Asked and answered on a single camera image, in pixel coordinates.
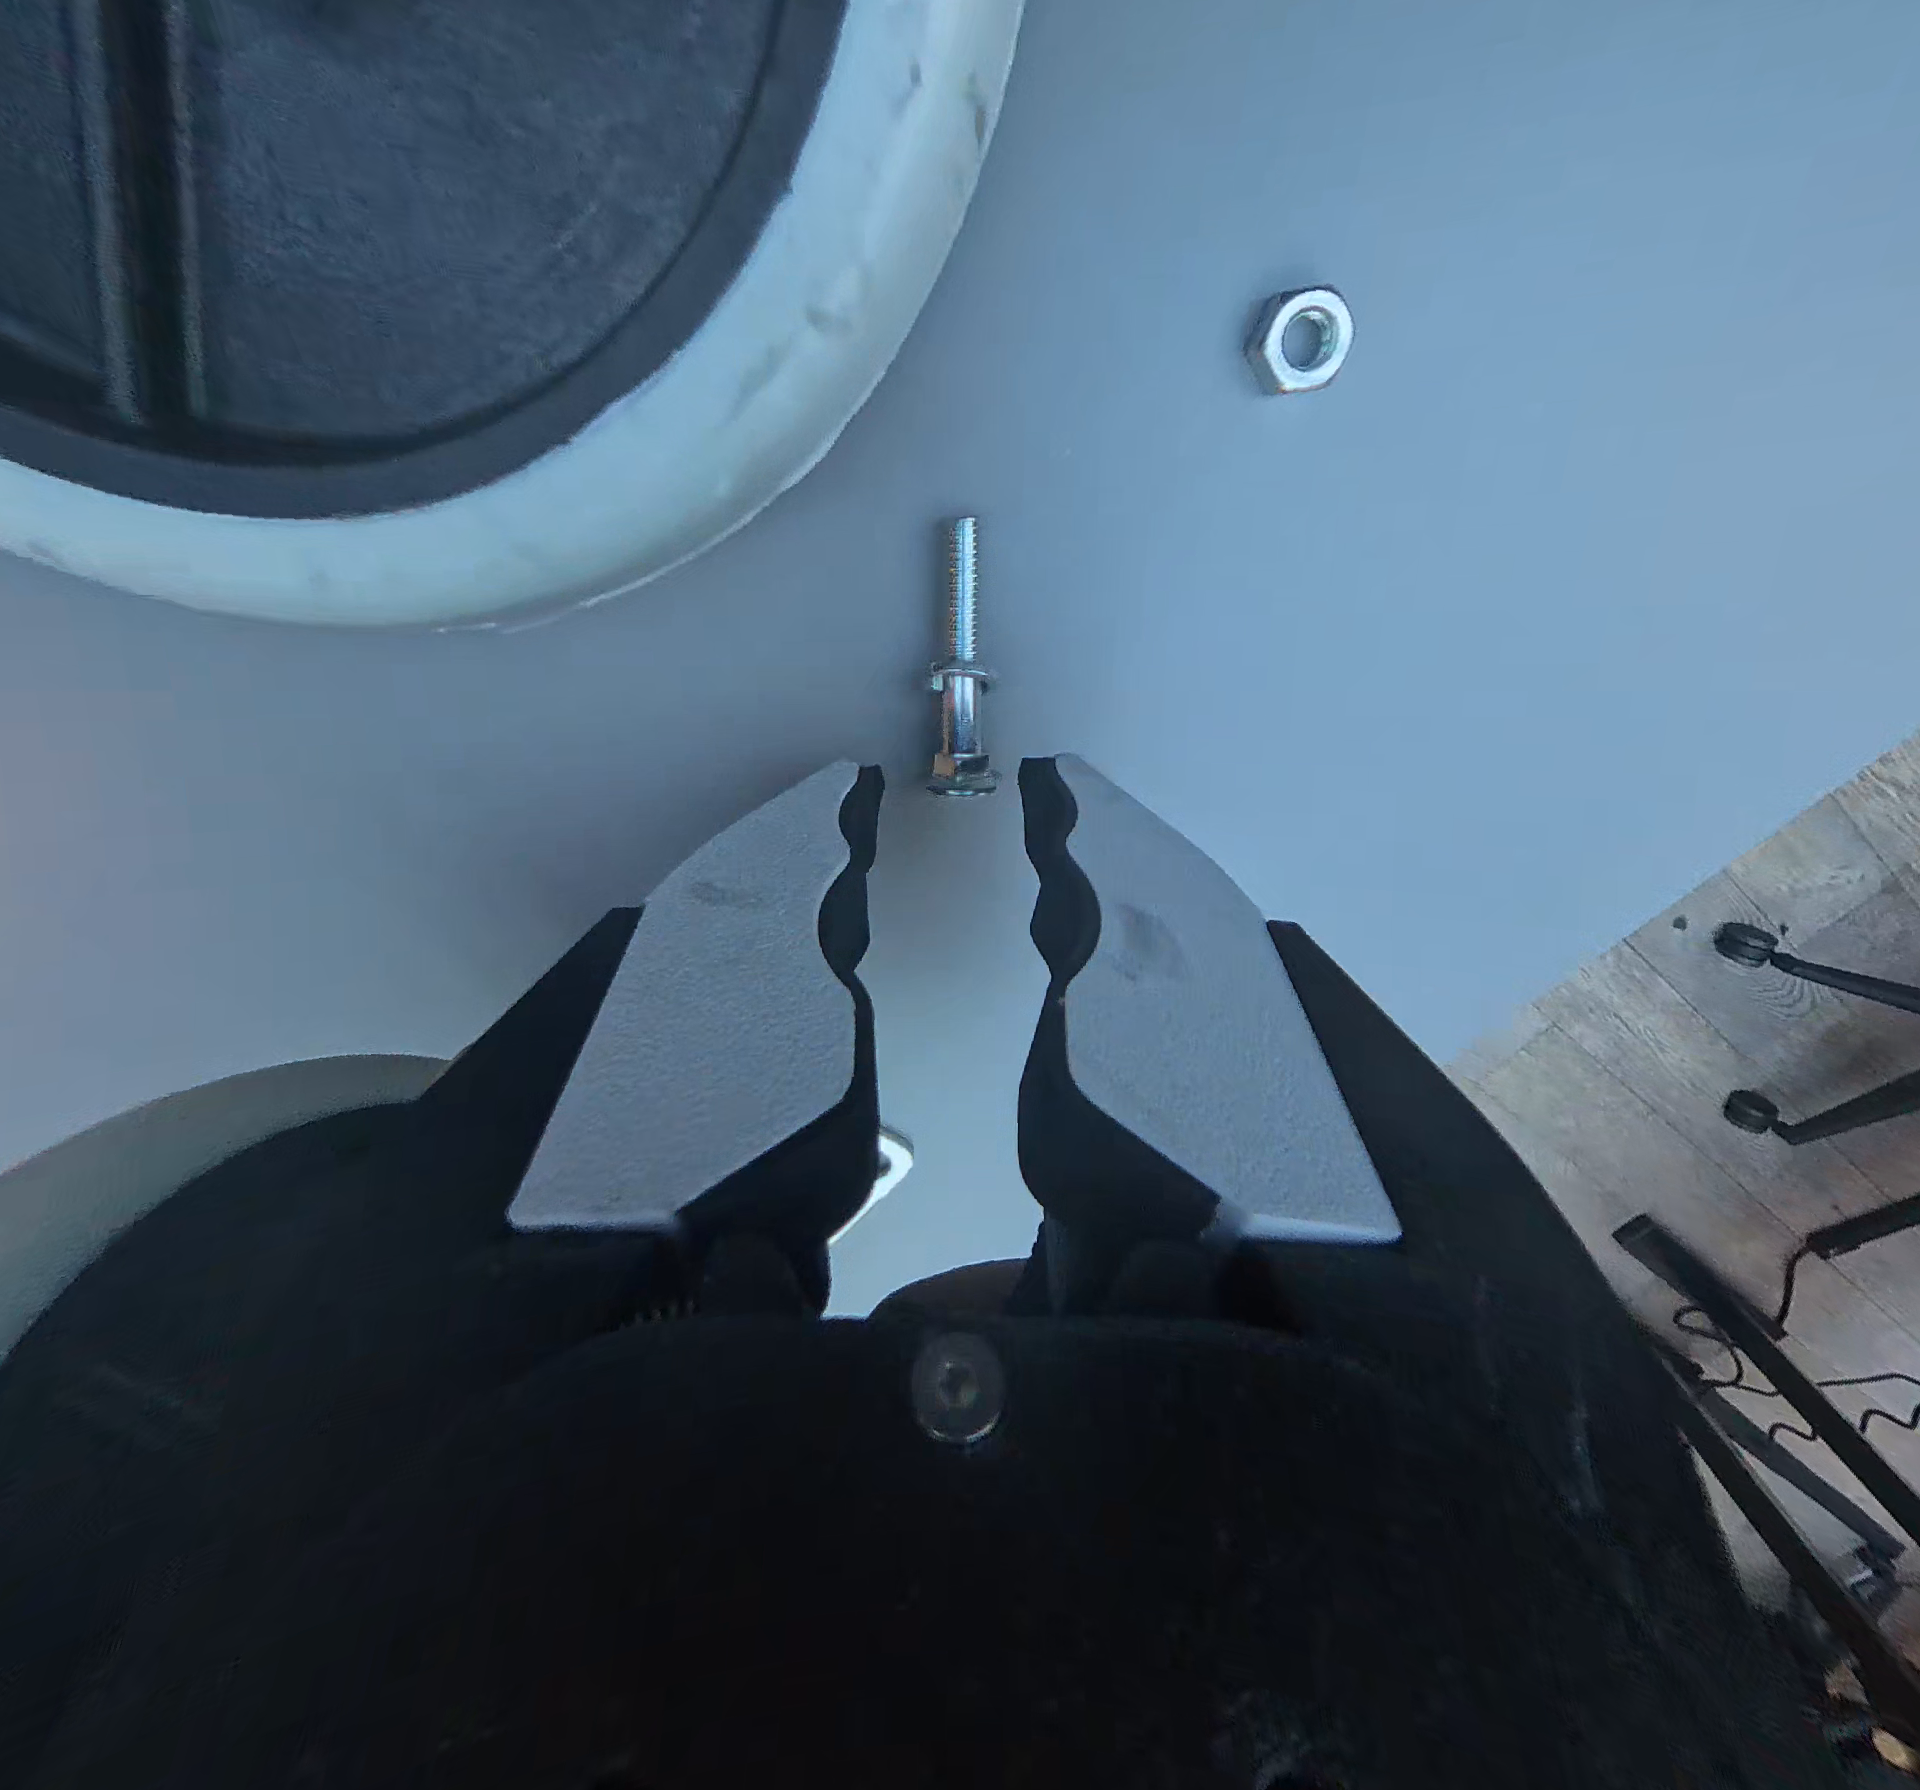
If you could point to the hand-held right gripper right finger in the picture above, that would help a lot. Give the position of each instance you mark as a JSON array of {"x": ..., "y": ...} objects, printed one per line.
[{"x": 1201, "y": 1053}]

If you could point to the silver bolt with nuts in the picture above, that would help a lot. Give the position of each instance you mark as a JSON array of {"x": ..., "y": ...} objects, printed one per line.
[{"x": 960, "y": 709}]

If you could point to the black metal frame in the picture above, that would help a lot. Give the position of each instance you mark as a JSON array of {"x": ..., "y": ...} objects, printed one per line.
[{"x": 1769, "y": 1384}]

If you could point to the small metal washer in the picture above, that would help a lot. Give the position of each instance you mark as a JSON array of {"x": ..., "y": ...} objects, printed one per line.
[{"x": 895, "y": 1164}]

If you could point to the white round plate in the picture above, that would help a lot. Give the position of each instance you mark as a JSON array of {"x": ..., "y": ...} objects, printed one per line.
[{"x": 179, "y": 1144}]

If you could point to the silver hex nut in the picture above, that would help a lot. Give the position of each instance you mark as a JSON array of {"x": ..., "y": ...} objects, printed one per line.
[{"x": 1297, "y": 340}]

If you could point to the black chair base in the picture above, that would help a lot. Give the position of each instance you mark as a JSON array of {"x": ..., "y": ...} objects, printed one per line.
[{"x": 1830, "y": 979}]

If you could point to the white-rimmed round dark tray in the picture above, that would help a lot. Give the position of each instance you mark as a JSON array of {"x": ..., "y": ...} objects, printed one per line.
[{"x": 450, "y": 170}]

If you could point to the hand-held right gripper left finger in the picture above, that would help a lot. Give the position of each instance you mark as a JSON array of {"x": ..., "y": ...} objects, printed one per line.
[{"x": 721, "y": 1011}]

